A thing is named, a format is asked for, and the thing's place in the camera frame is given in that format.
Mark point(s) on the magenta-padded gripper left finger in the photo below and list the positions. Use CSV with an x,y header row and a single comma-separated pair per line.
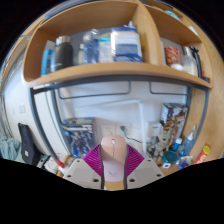
x,y
78,171

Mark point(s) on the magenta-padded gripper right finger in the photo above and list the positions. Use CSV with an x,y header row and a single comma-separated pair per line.
x,y
146,170

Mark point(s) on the pink computer mouse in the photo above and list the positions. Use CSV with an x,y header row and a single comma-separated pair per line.
x,y
114,156

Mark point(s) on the small white square clock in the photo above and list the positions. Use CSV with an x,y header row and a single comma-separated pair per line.
x,y
166,165

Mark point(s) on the teal bowl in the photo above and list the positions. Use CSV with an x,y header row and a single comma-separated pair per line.
x,y
170,156

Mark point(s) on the brown tree-man figure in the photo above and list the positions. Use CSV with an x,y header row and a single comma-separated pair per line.
x,y
163,141

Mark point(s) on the blue packet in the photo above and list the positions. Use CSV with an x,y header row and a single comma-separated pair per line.
x,y
183,164

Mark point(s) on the blue canister with white cap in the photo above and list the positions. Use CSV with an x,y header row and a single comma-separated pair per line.
x,y
177,145

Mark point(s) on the blue spray bottle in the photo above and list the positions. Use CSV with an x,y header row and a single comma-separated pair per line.
x,y
188,145

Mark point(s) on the white desk lamp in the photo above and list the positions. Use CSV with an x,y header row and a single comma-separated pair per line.
x,y
141,116

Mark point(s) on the red snack tube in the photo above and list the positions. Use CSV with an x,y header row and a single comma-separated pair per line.
x,y
201,155

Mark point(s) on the colourful printed figure box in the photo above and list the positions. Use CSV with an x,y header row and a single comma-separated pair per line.
x,y
175,115

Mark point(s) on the teal blanket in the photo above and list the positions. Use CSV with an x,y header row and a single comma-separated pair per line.
x,y
10,148

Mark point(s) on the wooden shelf unit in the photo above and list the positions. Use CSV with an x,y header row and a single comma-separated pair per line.
x,y
100,70

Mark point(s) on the white wall box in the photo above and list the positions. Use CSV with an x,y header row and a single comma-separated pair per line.
x,y
154,129

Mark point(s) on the white wall socket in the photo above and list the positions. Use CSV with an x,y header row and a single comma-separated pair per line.
x,y
107,130
126,128

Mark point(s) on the grey metal desk frame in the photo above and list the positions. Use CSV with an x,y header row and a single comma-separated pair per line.
x,y
36,116

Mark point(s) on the white wall switch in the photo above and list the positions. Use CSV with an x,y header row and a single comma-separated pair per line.
x,y
22,108

